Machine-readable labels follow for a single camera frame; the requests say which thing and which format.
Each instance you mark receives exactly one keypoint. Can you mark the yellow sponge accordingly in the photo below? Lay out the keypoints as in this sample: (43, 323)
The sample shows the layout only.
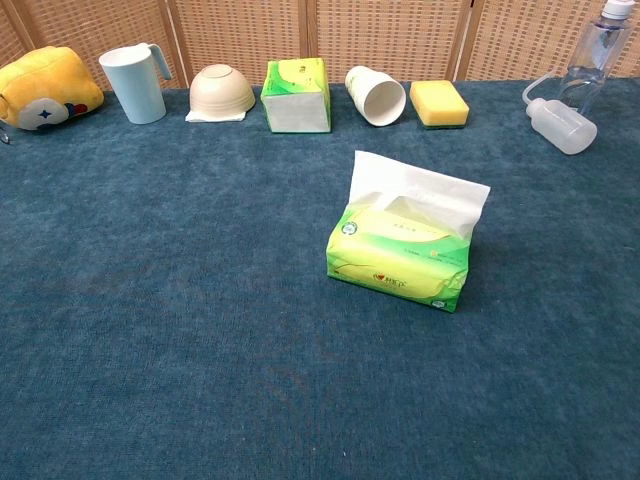
(437, 100)

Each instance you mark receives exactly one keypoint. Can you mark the blue tablecloth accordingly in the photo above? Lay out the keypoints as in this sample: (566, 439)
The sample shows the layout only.
(150, 300)

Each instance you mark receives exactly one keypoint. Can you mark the white tissue sheet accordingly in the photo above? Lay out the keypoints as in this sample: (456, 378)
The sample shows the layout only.
(425, 185)

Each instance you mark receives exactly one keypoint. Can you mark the white paper cup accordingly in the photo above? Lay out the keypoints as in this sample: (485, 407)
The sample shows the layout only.
(365, 85)

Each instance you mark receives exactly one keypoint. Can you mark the yellow plush toy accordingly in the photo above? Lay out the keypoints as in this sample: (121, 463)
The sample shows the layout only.
(45, 85)

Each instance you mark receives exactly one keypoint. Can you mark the sealed green tissue pack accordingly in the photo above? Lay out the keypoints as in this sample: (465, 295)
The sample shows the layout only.
(295, 110)

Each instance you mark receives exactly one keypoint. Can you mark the beige bowl on napkin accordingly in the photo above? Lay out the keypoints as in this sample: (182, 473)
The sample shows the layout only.
(200, 118)

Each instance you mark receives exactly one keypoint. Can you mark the opened green tissue pack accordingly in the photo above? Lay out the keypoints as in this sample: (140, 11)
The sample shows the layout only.
(390, 270)

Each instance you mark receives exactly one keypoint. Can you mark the translucent squeeze wash bottle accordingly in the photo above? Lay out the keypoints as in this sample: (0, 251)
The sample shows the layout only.
(565, 127)

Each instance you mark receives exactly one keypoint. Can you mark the wicker folding screen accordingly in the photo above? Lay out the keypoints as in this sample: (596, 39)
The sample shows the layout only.
(240, 35)

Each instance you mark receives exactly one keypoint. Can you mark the clear plastic water bottle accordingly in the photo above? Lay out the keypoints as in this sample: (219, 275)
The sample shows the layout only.
(595, 55)

